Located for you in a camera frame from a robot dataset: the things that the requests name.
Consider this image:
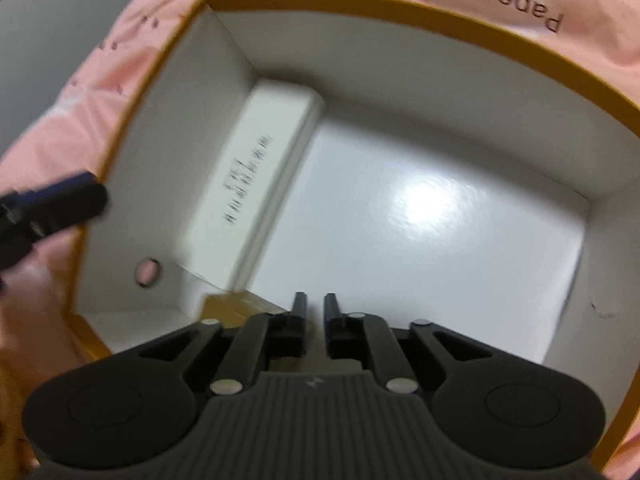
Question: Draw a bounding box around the long white product box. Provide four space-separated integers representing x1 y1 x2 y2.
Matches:
180 80 323 292

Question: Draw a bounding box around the person's left hand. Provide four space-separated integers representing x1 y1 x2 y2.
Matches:
0 259 66 480

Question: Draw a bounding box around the pink paper crane duvet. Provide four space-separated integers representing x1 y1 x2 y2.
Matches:
1 0 639 479

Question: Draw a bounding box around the orange cardboard storage box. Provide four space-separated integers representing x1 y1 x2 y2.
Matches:
66 0 639 468

